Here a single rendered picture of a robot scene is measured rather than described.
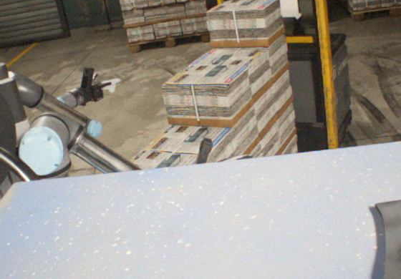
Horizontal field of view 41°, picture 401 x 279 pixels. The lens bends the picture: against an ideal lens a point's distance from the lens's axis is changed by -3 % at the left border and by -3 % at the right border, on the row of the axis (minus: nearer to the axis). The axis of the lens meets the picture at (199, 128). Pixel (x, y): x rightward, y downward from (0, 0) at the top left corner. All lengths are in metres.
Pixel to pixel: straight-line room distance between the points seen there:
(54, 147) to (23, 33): 8.73
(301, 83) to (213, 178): 3.55
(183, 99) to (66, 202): 2.38
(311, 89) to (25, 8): 6.89
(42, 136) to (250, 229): 1.13
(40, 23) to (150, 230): 9.62
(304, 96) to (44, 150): 2.79
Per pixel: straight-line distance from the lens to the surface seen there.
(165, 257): 0.36
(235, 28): 3.24
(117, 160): 1.64
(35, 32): 10.07
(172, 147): 2.69
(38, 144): 1.46
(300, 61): 3.92
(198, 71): 2.93
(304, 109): 4.05
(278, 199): 0.40
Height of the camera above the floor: 1.96
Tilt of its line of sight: 24 degrees down
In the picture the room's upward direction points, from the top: 10 degrees counter-clockwise
